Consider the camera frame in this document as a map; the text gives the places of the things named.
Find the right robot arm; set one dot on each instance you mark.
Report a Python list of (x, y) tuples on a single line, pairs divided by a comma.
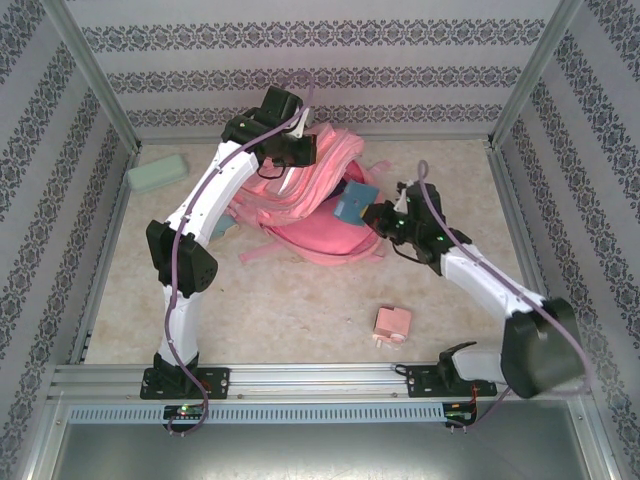
[(480, 280)]

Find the pink school backpack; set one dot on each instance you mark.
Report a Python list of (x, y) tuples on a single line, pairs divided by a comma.
[(320, 240)]

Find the pink pencil sharpener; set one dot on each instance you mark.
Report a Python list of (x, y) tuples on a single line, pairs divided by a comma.
[(392, 322)]

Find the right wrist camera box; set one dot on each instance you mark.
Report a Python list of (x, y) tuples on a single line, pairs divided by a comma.
[(402, 200)]

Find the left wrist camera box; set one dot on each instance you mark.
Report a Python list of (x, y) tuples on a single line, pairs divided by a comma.
[(301, 124)]

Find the aluminium mounting rail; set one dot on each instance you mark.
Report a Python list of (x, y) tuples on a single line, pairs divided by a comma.
[(320, 382)]

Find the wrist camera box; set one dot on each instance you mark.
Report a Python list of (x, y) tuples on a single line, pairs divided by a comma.
[(402, 200), (301, 124)]

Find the mint green pencil case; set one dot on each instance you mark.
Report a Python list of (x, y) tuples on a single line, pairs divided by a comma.
[(157, 173)]

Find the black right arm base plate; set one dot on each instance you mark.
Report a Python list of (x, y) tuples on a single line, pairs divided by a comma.
[(417, 382)]

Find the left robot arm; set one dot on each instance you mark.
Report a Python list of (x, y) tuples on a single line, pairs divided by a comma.
[(220, 190)]

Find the aluminium frame post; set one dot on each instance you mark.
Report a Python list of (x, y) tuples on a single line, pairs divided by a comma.
[(537, 70), (90, 70)]

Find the grey metal shelf plate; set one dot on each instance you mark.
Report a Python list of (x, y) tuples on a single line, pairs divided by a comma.
[(320, 455)]

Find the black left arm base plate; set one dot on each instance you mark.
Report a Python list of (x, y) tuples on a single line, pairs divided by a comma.
[(217, 382)]

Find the aluminium table side rail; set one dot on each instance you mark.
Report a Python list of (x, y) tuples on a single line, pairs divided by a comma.
[(114, 225), (515, 215)]

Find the small teal notebook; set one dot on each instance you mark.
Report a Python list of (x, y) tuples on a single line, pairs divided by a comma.
[(352, 202)]

